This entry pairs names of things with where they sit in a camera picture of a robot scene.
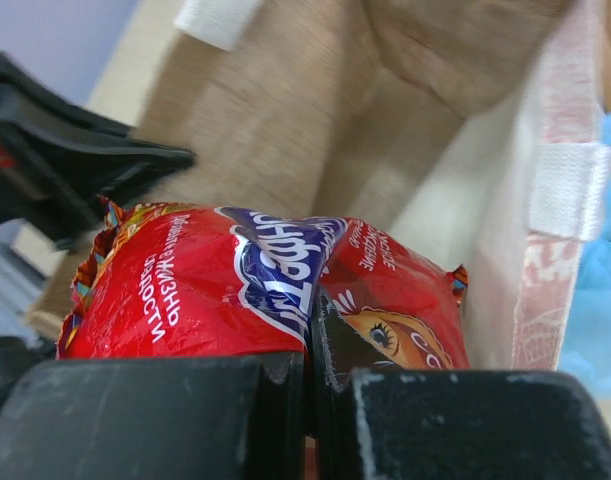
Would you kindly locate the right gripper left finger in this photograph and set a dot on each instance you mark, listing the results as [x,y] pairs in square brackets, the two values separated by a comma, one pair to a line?
[179,418]

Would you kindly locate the brown paper grocery bag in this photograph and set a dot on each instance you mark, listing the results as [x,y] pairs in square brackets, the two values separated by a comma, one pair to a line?
[468,130]

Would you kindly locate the red snack packet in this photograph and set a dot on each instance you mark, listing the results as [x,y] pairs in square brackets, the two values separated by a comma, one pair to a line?
[176,279]

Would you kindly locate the blue plastic bag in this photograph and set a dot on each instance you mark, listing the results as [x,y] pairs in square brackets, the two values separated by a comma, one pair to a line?
[586,351]

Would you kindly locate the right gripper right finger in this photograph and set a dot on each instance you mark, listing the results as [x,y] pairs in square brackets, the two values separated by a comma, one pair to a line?
[376,420]

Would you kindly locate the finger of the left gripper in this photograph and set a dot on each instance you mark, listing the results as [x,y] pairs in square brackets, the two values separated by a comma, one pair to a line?
[58,160]

